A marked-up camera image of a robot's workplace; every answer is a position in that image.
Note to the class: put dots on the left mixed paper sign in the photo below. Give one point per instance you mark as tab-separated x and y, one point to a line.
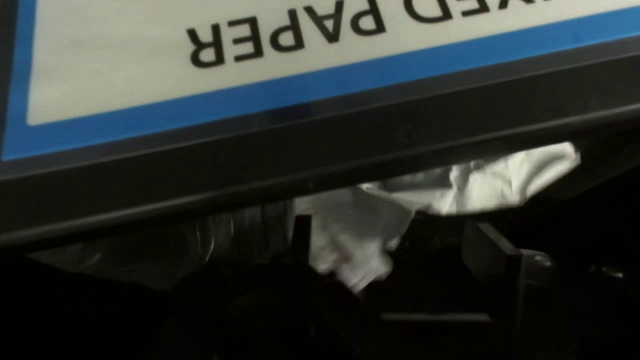
100	71

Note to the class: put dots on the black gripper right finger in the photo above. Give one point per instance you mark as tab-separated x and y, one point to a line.
503	268

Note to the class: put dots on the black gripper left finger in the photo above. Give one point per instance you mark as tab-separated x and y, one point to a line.
300	242

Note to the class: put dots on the white paper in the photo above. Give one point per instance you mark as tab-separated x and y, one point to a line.
354	229

